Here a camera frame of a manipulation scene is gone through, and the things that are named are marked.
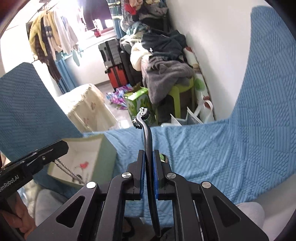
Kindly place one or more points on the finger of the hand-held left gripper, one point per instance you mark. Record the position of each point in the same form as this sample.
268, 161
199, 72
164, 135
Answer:
46, 161
55, 146

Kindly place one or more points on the blue quilted sofa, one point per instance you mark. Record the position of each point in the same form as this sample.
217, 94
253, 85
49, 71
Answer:
208, 150

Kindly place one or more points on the white and green cardboard box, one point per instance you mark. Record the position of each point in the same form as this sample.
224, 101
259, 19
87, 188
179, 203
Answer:
76, 153

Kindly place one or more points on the floral printed board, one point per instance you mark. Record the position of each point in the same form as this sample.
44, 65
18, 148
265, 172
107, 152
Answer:
203, 92

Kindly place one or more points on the cream covered furniture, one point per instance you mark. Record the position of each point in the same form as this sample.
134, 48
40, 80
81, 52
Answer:
85, 106

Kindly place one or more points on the dark maroon hanging garment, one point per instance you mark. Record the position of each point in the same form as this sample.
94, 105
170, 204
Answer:
94, 11

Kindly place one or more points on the person's right leg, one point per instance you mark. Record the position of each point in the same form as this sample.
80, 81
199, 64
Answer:
251, 220

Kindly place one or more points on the pile of colourful clothes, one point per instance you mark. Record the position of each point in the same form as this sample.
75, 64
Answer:
143, 14

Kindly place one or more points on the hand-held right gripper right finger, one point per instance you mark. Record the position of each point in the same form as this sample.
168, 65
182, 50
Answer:
155, 183

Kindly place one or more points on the person's left hand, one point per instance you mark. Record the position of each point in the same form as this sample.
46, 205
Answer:
23, 217

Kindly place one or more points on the white quilt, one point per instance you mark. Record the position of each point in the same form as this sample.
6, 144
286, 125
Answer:
137, 56

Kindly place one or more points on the white bag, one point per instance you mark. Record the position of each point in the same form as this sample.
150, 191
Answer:
196, 118

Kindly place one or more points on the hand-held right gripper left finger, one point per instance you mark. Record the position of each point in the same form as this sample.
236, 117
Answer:
143, 178

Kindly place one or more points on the yellow hanging garment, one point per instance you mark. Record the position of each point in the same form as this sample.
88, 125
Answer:
38, 34

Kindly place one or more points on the grey suitcase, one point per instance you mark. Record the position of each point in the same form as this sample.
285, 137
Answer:
109, 53

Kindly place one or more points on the plaid hanging scarf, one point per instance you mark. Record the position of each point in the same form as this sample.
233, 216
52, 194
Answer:
49, 58

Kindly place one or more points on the blue curtain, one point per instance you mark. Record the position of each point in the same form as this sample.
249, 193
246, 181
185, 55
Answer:
114, 20

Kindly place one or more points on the grey fleece blanket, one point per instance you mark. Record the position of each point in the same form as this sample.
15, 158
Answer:
166, 78

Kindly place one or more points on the green plastic stool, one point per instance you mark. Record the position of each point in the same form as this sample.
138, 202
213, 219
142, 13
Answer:
182, 95

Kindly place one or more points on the dark clothing heap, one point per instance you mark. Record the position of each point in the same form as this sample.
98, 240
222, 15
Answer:
164, 44

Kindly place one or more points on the purple patterned cloth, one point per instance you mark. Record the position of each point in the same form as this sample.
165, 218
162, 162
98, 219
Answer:
119, 96

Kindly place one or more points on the green printed carton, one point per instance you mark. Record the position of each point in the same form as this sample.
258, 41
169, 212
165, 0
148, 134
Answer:
138, 104

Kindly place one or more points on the white hanging garment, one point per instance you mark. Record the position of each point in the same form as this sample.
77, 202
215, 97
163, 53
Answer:
67, 30

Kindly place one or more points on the black suitcase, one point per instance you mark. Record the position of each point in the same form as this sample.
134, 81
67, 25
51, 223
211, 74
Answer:
127, 67

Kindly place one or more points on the pink charm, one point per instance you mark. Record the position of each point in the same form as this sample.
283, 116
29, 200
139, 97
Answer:
84, 165

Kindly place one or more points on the red suitcase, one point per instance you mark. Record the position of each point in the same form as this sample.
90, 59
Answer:
118, 77

